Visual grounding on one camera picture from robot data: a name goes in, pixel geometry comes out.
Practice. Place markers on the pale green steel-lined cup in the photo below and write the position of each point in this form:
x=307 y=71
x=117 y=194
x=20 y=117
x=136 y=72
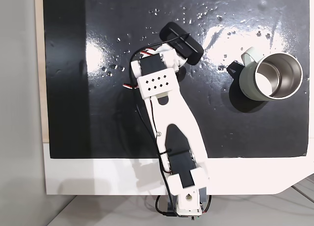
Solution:
x=274 y=76

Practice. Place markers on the glossy black table mat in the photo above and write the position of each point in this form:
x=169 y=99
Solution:
x=110 y=127

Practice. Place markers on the light wooden board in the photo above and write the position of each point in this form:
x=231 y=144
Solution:
x=39 y=64

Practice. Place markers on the black oval camera box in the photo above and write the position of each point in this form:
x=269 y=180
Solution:
x=182 y=43

